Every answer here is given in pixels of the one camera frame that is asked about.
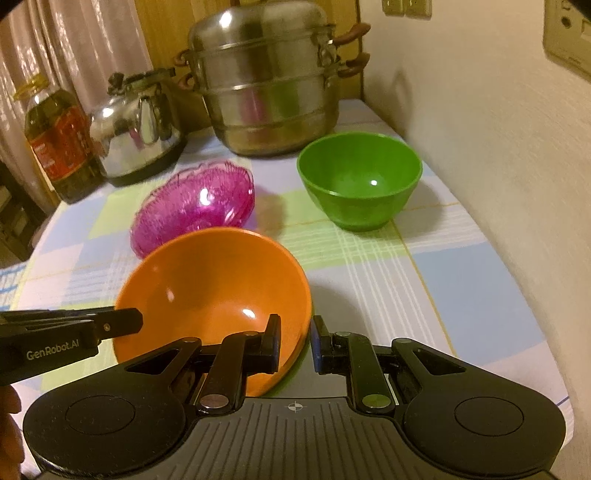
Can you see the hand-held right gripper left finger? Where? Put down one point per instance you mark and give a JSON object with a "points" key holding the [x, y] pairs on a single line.
{"points": [[270, 344]]}

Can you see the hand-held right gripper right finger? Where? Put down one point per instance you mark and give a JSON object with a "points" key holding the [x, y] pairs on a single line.
{"points": [[318, 350]]}

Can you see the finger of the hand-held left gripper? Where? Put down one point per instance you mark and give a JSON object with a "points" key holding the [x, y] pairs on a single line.
{"points": [[46, 314], [120, 323]]}

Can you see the orange plastic bowl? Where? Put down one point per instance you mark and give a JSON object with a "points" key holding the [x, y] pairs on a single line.
{"points": [[207, 286]]}

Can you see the small green plastic bowl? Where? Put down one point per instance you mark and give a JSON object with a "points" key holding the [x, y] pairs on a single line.
{"points": [[360, 184]]}

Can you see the person's left hand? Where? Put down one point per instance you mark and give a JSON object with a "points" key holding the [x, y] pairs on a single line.
{"points": [[9, 429]]}

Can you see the blue and white cloth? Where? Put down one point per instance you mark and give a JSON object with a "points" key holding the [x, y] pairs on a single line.
{"points": [[9, 286]]}

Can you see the checkered pastel tablecloth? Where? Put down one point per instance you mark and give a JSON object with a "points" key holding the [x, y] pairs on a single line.
{"points": [[415, 277]]}

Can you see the cooking oil bottle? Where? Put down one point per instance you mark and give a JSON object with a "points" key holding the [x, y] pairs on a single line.
{"points": [[60, 143]]}

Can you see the stainless steel kettle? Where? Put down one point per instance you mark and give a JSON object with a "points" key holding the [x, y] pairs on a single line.
{"points": [[134, 134]]}

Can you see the stainless steel steamer pot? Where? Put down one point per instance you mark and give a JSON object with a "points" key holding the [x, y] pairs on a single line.
{"points": [[272, 101]]}

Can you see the beige patterned curtain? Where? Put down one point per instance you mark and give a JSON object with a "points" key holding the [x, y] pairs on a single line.
{"points": [[69, 41]]}

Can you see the wooden panel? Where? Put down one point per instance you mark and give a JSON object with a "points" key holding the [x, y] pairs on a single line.
{"points": [[161, 27]]}

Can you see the large beige wall socket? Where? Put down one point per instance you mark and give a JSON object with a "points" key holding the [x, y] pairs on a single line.
{"points": [[570, 37]]}

